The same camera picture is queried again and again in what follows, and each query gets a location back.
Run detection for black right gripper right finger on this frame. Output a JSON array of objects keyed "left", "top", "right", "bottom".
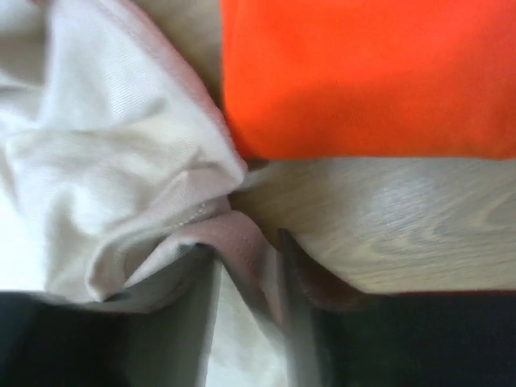
[{"left": 278, "top": 229, "right": 515, "bottom": 386}]

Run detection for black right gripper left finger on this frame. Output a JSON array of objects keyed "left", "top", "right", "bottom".
[{"left": 1, "top": 244, "right": 214, "bottom": 386}]

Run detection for beige t shirt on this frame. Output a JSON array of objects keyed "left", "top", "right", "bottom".
[{"left": 0, "top": 0, "right": 291, "bottom": 387}]

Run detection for folded orange t shirt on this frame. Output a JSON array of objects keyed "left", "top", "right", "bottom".
[{"left": 220, "top": 0, "right": 515, "bottom": 160}]

